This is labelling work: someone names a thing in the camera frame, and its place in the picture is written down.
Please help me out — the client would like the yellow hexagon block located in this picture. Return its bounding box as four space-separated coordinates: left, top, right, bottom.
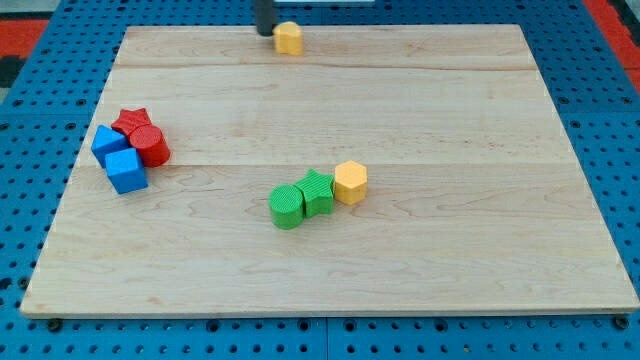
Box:
334 160 368 205

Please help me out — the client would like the yellow heart block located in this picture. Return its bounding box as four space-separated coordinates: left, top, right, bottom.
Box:
273 21 304 56

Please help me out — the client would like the green star block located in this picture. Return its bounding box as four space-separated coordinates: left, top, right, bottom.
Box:
294 169 334 218

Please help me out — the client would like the green cylinder block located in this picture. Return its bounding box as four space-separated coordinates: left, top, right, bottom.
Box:
269 184 304 230

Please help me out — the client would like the wooden board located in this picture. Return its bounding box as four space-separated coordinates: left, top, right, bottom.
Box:
20 24 639 319

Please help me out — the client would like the red cylinder block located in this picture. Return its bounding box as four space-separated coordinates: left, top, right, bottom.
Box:
128 125 171 168

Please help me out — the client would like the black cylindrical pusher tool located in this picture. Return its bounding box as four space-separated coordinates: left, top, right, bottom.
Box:
253 0 277 37

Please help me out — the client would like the blue cube block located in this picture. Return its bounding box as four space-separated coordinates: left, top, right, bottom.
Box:
105 148 148 194

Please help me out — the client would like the red star block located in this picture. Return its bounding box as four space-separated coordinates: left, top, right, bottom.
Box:
111 108 151 137

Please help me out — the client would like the blue pentagon block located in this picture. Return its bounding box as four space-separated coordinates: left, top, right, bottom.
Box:
91 125 129 168

